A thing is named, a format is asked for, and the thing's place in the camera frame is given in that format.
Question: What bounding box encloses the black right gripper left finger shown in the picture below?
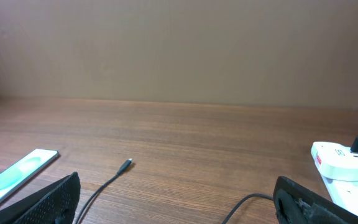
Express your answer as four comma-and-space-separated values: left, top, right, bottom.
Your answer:
0, 172, 81, 224

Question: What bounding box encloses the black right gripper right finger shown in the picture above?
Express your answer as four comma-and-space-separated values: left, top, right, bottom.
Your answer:
273, 176, 358, 224

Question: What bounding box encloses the turquoise screen smartphone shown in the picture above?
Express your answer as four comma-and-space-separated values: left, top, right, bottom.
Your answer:
0, 149, 60, 203

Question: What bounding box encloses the black USB charging cable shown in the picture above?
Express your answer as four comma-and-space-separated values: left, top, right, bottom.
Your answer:
73, 157, 274, 224

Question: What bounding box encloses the white USB charger adapter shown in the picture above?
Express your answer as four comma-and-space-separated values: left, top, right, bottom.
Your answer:
311, 142, 358, 182

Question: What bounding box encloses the white power strip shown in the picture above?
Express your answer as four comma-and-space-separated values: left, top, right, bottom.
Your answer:
321, 176, 358, 216

